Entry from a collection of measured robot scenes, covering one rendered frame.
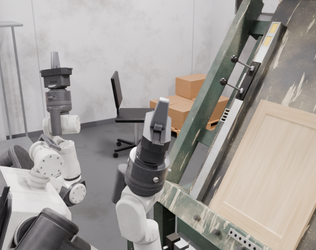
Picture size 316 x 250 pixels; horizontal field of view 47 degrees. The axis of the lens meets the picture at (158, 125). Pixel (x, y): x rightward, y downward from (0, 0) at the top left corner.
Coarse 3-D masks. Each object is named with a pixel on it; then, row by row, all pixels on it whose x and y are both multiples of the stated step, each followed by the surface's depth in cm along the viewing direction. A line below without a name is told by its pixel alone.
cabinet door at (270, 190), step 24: (264, 120) 166; (288, 120) 157; (312, 120) 149; (240, 144) 170; (264, 144) 161; (288, 144) 153; (312, 144) 146; (240, 168) 166; (264, 168) 157; (288, 168) 150; (312, 168) 143; (216, 192) 171; (240, 192) 162; (264, 192) 154; (288, 192) 146; (312, 192) 139; (240, 216) 158; (264, 216) 150; (288, 216) 143; (264, 240) 146; (288, 240) 140
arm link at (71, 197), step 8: (56, 176) 140; (56, 184) 129; (64, 184) 134; (80, 184) 135; (64, 192) 130; (72, 192) 132; (80, 192) 135; (64, 200) 131; (72, 200) 133; (80, 200) 136
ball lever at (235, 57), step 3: (231, 57) 174; (234, 57) 173; (237, 57) 173; (231, 60) 174; (234, 60) 173; (237, 60) 173; (243, 63) 175; (246, 66) 176; (249, 66) 175; (252, 66) 176; (252, 69) 175
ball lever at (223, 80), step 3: (222, 78) 173; (225, 78) 173; (219, 81) 175; (222, 81) 173; (225, 81) 173; (222, 84) 174; (225, 84) 174; (228, 84) 175; (234, 87) 175; (240, 90) 176; (243, 90) 175; (240, 93) 176
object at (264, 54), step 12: (276, 36) 176; (264, 48) 177; (264, 60) 176; (252, 84) 176; (240, 108) 175; (228, 120) 177; (228, 132) 175; (216, 144) 178; (216, 156) 175; (204, 168) 178; (216, 168) 178; (204, 180) 176; (192, 192) 178; (204, 192) 177
